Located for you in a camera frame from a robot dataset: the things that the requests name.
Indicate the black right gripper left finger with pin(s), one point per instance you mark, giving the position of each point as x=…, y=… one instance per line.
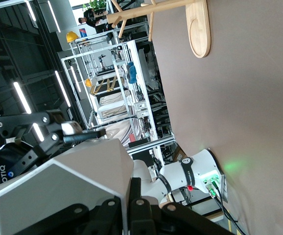
x=102, y=220

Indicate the brown table cover sheet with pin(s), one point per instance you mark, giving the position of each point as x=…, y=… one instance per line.
x=254, y=98

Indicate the brown cardboard box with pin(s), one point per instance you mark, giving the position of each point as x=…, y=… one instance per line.
x=180, y=154

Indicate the white ceiling light strip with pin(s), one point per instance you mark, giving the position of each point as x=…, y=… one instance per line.
x=31, y=11
x=22, y=98
x=62, y=88
x=54, y=16

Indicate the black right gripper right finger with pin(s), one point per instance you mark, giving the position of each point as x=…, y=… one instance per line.
x=151, y=218

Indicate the small red box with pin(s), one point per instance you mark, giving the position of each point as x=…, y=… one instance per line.
x=132, y=137

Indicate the blue soft items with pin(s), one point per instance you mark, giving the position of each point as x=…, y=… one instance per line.
x=132, y=73

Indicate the wooden cup rack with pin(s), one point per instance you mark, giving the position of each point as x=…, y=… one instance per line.
x=200, y=29

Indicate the yellow black striped platform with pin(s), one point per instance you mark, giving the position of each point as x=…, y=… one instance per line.
x=104, y=86

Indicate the green potted plant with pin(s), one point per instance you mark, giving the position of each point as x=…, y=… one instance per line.
x=98, y=5

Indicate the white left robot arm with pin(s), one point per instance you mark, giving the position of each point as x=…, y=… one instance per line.
x=195, y=169

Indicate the white shelf frame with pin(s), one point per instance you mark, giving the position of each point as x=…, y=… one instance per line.
x=137, y=56

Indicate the white faceted cup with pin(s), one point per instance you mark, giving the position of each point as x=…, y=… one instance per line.
x=58, y=183

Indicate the white plastic sheet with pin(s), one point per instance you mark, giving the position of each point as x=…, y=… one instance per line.
x=122, y=132

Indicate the yellow hard hat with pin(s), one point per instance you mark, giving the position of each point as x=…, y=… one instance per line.
x=72, y=36
x=88, y=82

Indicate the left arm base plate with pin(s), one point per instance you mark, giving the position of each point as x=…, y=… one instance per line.
x=224, y=186

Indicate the person in black clothes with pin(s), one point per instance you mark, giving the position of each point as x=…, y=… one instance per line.
x=95, y=22

